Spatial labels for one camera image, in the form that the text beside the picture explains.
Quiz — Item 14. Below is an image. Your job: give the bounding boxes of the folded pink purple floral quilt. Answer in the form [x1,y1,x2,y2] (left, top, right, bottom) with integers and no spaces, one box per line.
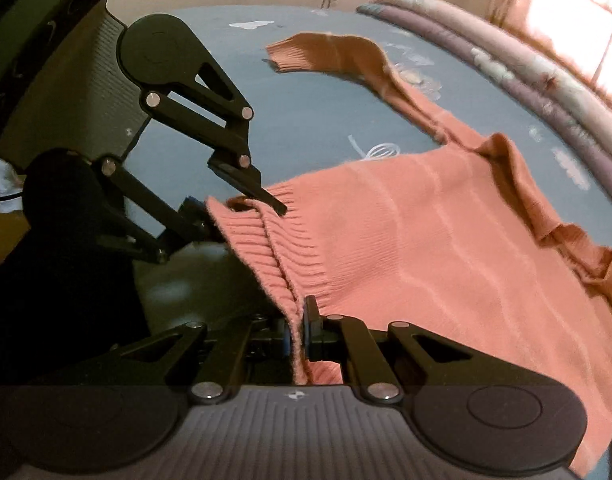
[357,0,612,206]

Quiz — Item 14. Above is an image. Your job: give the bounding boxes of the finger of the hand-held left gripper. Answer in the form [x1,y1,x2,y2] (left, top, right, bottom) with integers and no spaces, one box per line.
[88,156,227,265]
[140,57,288,217]

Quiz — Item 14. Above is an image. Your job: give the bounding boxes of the blue floral bed sheet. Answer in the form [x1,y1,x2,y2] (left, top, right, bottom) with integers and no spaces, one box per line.
[121,5,612,480]

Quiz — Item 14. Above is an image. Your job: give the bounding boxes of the pink striped knit sweater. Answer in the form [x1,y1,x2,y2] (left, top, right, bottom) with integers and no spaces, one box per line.
[204,31,612,478]

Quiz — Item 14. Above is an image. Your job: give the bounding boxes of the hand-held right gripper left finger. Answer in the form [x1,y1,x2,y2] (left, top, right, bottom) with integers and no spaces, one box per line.
[113,312,292,403]

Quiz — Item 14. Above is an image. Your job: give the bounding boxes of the white crumpled cloth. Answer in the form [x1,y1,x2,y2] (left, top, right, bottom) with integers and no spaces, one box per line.
[0,156,24,202]

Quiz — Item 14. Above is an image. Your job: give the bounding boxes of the pink plaid curtain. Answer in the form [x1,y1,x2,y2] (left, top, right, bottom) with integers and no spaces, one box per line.
[486,0,612,96]

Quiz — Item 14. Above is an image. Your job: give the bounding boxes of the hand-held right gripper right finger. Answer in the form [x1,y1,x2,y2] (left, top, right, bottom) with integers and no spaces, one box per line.
[304,296,474,403]

